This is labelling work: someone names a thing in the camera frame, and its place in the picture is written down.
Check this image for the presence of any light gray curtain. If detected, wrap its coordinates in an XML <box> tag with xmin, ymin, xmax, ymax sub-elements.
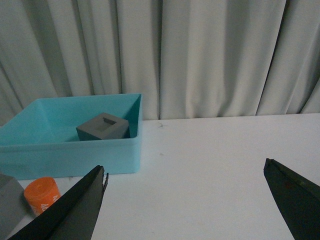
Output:
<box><xmin>0</xmin><ymin>0</ymin><xmax>320</xmax><ymax>125</ymax></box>

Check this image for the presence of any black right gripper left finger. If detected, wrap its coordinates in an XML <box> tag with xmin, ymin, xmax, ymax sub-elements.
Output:
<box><xmin>10</xmin><ymin>165</ymin><xmax>109</xmax><ymax>240</ymax></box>

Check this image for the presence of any gray block with square hole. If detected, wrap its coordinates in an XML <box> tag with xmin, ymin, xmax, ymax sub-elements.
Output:
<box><xmin>76</xmin><ymin>113</ymin><xmax>130</xmax><ymax>141</ymax></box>

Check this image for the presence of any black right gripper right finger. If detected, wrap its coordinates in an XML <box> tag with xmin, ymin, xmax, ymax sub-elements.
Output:
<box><xmin>263</xmin><ymin>158</ymin><xmax>320</xmax><ymax>240</ymax></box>

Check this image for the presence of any orange cylinder part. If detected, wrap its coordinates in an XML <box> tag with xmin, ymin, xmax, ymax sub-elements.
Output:
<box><xmin>23</xmin><ymin>176</ymin><xmax>61</xmax><ymax>217</ymax></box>

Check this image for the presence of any blue plastic box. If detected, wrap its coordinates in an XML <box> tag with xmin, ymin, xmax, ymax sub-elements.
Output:
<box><xmin>0</xmin><ymin>93</ymin><xmax>143</xmax><ymax>180</ymax></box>

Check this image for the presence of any gray block with round hole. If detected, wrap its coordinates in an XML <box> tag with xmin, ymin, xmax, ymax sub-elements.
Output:
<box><xmin>0</xmin><ymin>174</ymin><xmax>26</xmax><ymax>240</ymax></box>

